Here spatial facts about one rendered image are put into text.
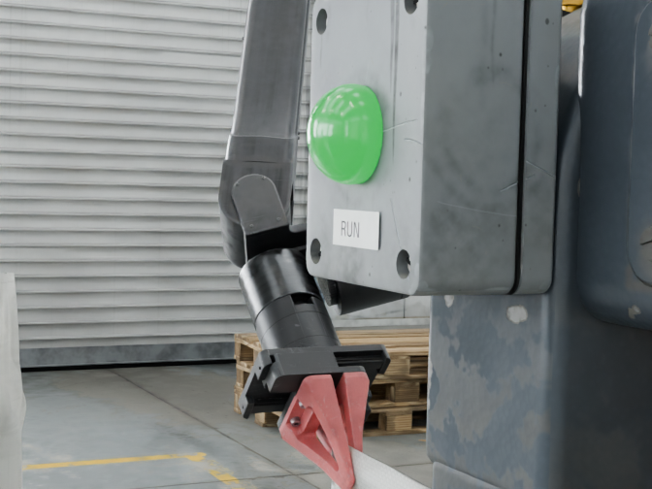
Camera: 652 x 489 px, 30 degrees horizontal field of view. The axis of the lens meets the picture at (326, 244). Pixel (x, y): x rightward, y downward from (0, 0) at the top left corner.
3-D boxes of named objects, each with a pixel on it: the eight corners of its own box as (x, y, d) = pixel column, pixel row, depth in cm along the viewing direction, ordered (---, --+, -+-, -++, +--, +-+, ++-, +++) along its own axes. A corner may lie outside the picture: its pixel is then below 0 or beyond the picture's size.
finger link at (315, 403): (430, 453, 84) (384, 348, 90) (337, 461, 81) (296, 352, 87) (396, 508, 88) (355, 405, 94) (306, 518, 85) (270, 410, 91)
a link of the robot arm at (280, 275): (238, 294, 99) (232, 248, 95) (318, 273, 100) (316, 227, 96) (261, 360, 95) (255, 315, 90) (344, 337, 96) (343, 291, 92)
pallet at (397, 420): (233, 410, 666) (234, 383, 665) (427, 400, 713) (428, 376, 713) (288, 441, 591) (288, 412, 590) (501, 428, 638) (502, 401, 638)
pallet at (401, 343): (233, 358, 664) (234, 332, 663) (431, 352, 708) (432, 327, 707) (283, 383, 588) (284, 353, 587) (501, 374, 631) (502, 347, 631)
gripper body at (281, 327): (395, 363, 89) (363, 288, 94) (267, 369, 85) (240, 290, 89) (367, 416, 93) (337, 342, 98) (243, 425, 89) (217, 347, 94)
